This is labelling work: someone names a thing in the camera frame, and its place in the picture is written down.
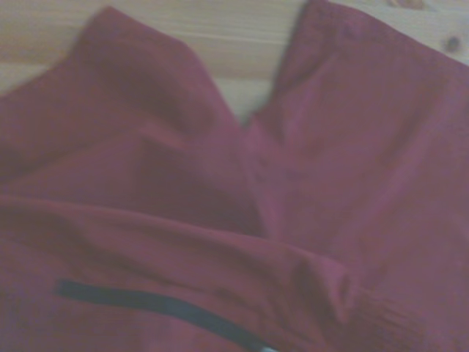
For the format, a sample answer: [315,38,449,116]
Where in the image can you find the rust red shorts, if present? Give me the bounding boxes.
[0,0,469,352]

